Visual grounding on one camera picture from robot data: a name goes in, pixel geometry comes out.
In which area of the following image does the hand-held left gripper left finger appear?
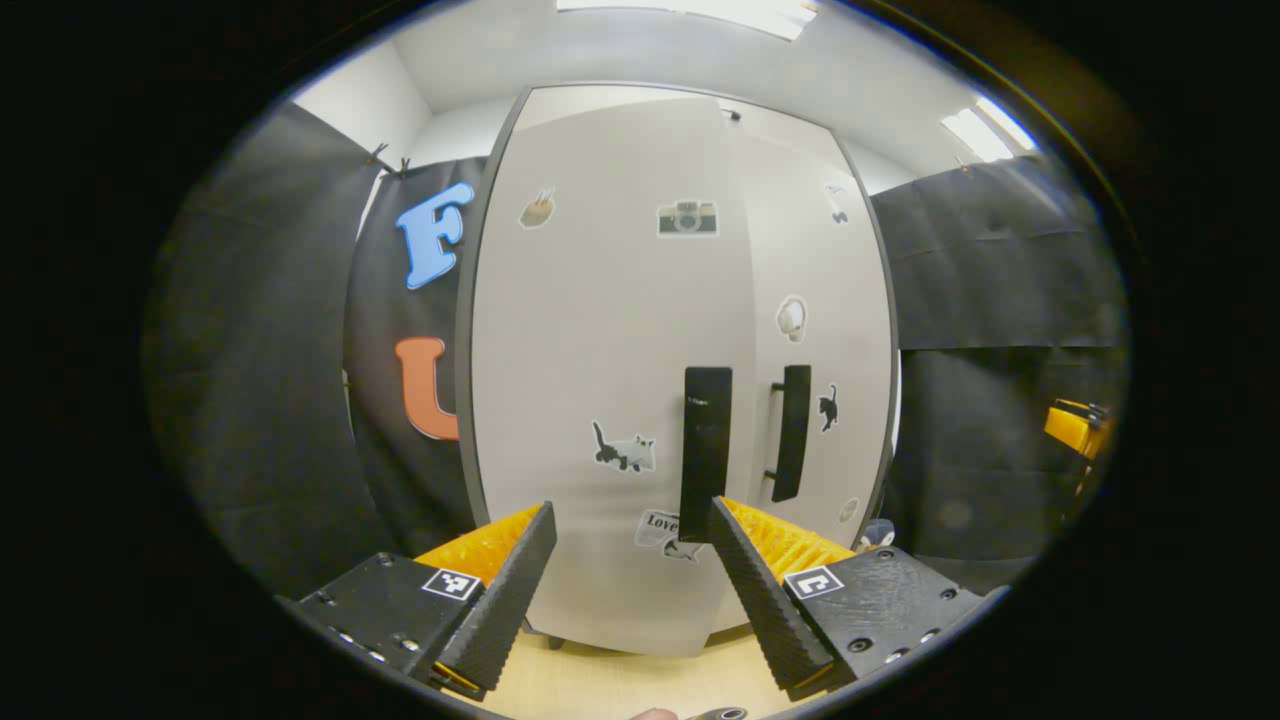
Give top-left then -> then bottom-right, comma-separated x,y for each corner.
280,500 -> 558,701

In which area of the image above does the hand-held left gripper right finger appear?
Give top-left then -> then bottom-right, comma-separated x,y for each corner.
708,495 -> 1001,701

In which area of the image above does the grey cabinet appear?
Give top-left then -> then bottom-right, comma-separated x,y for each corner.
455,82 -> 901,661

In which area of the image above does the grey cabinet door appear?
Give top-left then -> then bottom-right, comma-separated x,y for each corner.
468,88 -> 761,658
720,100 -> 898,561

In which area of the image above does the small ceiling light panel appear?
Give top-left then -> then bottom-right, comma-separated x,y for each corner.
940,95 -> 1038,163

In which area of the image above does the black backdrop cloth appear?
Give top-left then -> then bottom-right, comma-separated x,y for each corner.
145,100 -> 1131,601

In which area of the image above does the large ceiling light panel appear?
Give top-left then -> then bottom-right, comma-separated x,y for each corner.
556,0 -> 816,41

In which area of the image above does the black door handle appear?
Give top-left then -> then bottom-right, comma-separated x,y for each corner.
680,367 -> 733,544
765,365 -> 812,503

